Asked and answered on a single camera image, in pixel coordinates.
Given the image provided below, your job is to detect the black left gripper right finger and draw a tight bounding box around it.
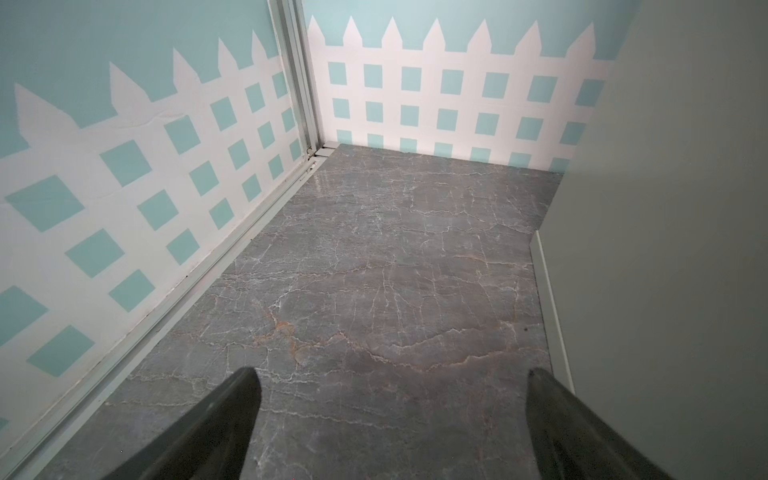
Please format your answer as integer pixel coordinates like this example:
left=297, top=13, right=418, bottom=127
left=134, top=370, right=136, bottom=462
left=526, top=368, right=669, bottom=479

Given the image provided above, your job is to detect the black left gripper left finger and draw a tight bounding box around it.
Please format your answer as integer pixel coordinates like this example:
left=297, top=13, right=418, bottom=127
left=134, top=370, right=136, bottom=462
left=106, top=367, right=262, bottom=479

